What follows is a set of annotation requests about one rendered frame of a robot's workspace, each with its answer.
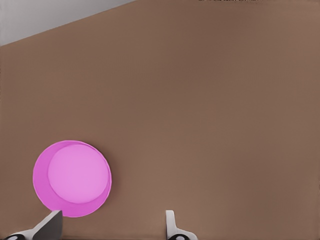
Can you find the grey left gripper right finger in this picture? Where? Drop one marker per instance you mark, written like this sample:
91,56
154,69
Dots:
172,226

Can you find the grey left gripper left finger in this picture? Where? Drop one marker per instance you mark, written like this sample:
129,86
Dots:
48,226

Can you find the pink bowl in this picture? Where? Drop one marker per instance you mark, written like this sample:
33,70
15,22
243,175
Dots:
72,178

